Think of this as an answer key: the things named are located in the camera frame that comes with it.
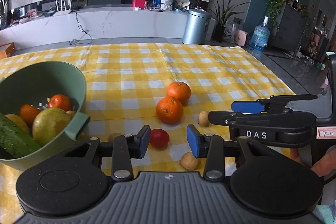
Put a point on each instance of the white router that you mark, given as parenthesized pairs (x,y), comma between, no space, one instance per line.
(63,12)

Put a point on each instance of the red cherry tomato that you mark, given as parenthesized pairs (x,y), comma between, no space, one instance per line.
(158,138)

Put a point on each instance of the orange tangerine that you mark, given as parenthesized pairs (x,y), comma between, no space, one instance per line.
(169,109)
(178,92)
(29,114)
(59,102)

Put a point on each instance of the white marble television cabinet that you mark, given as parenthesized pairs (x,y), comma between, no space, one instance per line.
(118,24)

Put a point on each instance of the orange cardboard box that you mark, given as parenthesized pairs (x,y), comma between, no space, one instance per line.
(7,50)

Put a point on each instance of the potted long-leaf plant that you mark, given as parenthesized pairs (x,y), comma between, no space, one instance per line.
(5,3)

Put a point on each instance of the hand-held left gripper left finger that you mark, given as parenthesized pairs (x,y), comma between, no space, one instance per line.
(143,141)

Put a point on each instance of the white plastic bag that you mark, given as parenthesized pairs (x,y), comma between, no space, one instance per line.
(229,33)

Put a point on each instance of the red box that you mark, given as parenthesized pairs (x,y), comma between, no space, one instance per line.
(138,3)

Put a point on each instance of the green cucumber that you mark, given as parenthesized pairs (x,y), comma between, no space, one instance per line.
(15,138)

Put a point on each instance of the blue water jug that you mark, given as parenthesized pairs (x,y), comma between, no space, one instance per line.
(260,36)

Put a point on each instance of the teal striped blanket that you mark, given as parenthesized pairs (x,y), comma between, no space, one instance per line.
(325,214)

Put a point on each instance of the green colander bowl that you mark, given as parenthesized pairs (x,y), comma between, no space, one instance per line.
(73,82)

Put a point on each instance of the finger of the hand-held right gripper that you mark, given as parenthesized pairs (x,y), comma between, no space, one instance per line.
(248,106)
(225,119)

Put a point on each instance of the potted snake plant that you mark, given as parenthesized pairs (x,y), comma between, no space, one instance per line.
(223,14)

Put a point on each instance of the pink small heater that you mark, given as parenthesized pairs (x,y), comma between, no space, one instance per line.
(241,38)

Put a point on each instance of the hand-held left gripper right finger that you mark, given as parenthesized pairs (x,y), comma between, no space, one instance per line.
(193,141)

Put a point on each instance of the yellow-green mango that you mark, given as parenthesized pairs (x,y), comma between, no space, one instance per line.
(50,125)

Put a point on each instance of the person's right hand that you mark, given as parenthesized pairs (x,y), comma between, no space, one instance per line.
(324,165)

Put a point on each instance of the reddish yellow apple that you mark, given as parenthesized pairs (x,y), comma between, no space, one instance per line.
(16,121)

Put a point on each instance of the potted green vine plant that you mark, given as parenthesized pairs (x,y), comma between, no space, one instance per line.
(274,1)

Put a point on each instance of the yellow checkered tablecloth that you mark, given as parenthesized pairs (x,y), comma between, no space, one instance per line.
(210,69)

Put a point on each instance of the silver trash can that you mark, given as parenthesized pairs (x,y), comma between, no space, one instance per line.
(196,27)

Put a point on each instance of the grey side cabinet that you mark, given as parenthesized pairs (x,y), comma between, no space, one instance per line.
(288,27)

